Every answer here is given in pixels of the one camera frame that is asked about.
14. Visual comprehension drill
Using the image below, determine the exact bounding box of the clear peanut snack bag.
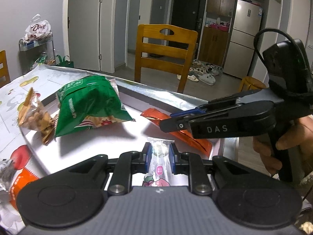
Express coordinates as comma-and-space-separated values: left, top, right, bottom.
17, 88, 55, 145

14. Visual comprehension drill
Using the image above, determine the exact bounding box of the green tote bag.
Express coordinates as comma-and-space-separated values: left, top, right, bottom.
56, 55, 74, 68

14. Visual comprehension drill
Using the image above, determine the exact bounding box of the yellow stool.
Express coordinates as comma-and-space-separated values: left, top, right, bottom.
238, 76, 267, 92

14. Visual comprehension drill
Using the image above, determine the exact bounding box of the long orange snack bar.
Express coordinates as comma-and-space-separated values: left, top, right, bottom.
141, 108, 212, 157

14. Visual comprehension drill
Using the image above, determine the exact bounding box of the wooden chair by wall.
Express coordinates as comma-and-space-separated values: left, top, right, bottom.
0, 50, 11, 88

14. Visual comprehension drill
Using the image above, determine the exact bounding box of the clear pink candy packet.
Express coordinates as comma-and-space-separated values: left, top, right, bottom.
142, 137, 174, 187

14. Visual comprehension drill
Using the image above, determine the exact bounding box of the white shallow tray box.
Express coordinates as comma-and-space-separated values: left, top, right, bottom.
21, 87, 218, 174

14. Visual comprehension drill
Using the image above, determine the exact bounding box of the dark entrance door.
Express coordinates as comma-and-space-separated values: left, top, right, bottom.
170, 0, 207, 50

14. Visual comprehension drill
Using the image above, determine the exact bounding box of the white Dove candy bag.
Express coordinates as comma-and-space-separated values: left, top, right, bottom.
23, 14, 52, 43

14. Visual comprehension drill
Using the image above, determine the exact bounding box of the brown wooden cabinet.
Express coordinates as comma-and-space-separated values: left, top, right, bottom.
198, 0, 237, 66

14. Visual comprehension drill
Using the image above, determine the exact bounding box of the green snack bag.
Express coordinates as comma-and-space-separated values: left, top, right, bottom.
55, 75, 133, 137

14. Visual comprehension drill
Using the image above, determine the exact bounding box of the pile of slippers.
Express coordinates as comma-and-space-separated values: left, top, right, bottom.
187, 60, 223, 86

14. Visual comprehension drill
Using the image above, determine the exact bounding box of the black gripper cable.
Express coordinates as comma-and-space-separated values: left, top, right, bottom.
253, 28, 313, 84

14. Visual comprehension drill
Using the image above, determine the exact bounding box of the white door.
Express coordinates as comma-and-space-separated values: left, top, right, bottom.
68, 0, 100, 71

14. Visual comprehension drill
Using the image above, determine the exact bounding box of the small orange snack packet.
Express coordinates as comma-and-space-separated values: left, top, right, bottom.
9, 168, 39, 210

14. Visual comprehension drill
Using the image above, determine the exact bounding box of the fruit pattern tablecloth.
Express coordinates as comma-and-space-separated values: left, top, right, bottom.
1, 65, 165, 176

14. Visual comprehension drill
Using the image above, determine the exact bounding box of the wooden chair near door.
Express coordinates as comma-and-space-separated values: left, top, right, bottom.
134, 24, 198, 93

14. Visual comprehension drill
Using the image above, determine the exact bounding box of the dark seed snack packet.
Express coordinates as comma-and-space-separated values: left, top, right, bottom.
0, 159, 16, 192

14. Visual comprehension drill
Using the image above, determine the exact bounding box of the person right hand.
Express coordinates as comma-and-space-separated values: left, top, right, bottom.
253, 115, 313, 176

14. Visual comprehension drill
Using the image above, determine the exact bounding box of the white refrigerator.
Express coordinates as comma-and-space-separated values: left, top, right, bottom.
223, 0, 263, 79

